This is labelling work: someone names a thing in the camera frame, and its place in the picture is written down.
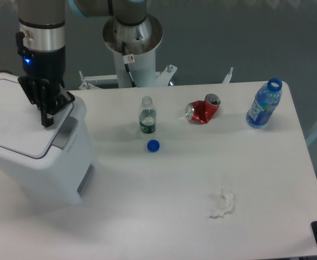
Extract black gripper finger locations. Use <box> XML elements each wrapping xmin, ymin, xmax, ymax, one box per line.
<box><xmin>40</xmin><ymin>80</ymin><xmax>75</xmax><ymax>127</ymax></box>
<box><xmin>18</xmin><ymin>76</ymin><xmax>43</xmax><ymax>110</ymax></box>

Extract blue bottle cap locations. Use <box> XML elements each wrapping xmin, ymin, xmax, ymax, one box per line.
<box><xmin>147</xmin><ymin>139</ymin><xmax>160</xmax><ymax>153</ymax></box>

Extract white trash can lid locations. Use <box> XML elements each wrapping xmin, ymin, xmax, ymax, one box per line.
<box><xmin>0</xmin><ymin>73</ymin><xmax>73</xmax><ymax>159</ymax></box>

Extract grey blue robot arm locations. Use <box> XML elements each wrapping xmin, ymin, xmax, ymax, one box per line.
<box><xmin>15</xmin><ymin>1</ymin><xmax>153</xmax><ymax>127</ymax></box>

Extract crumpled white tissue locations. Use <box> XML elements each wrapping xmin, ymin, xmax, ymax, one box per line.
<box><xmin>209</xmin><ymin>186</ymin><xmax>235</xmax><ymax>219</ymax></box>

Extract white trash can body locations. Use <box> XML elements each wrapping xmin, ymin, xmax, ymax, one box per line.
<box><xmin>0</xmin><ymin>97</ymin><xmax>95</xmax><ymax>205</ymax></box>

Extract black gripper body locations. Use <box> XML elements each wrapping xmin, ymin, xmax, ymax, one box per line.
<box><xmin>15</xmin><ymin>31</ymin><xmax>66</xmax><ymax>86</ymax></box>

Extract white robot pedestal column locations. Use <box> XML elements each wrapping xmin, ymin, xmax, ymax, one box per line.
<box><xmin>103</xmin><ymin>14</ymin><xmax>163</xmax><ymax>88</ymax></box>

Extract crushed red soda can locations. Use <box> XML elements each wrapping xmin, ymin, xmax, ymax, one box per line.
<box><xmin>185</xmin><ymin>93</ymin><xmax>221</xmax><ymax>125</ymax></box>

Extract blue plastic drink bottle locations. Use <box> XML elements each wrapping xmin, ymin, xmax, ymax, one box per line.
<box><xmin>246</xmin><ymin>77</ymin><xmax>282</xmax><ymax>129</ymax></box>

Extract clear green-label water bottle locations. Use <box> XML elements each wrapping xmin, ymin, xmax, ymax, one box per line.
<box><xmin>139</xmin><ymin>96</ymin><xmax>156</xmax><ymax>134</ymax></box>

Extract white metal base frame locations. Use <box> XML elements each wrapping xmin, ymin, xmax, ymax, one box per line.
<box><xmin>79</xmin><ymin>64</ymin><xmax>225</xmax><ymax>90</ymax></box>

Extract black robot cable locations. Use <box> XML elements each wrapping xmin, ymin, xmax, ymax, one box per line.
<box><xmin>121</xmin><ymin>42</ymin><xmax>137</xmax><ymax>88</ymax></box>

